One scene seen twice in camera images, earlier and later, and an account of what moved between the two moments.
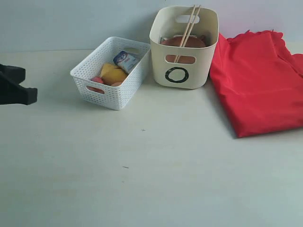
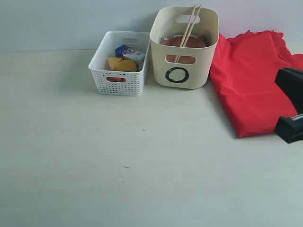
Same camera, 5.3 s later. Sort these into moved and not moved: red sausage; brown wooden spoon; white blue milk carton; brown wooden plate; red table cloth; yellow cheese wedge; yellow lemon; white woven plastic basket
Moved: yellow lemon; white blue milk carton; red sausage; yellow cheese wedge; white woven plastic basket
Not moved: red table cloth; brown wooden spoon; brown wooden plate
